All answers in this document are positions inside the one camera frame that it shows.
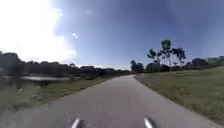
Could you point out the grey asphalt path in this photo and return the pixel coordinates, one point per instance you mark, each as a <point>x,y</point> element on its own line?
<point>116,103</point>

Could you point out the row of trees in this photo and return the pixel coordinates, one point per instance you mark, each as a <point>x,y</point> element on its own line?
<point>170,58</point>

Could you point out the grass verge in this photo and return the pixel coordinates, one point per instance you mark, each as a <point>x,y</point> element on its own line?
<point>43,93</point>

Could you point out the dark tree line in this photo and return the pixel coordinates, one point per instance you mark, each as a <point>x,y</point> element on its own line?
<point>50,68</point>

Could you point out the robot's own part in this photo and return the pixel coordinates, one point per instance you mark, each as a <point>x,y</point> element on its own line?
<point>75,123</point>
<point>147,123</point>

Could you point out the grass field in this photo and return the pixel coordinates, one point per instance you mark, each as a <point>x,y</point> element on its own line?
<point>190,86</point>

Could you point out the pond water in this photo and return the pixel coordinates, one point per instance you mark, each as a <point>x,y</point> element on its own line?
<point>30,80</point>

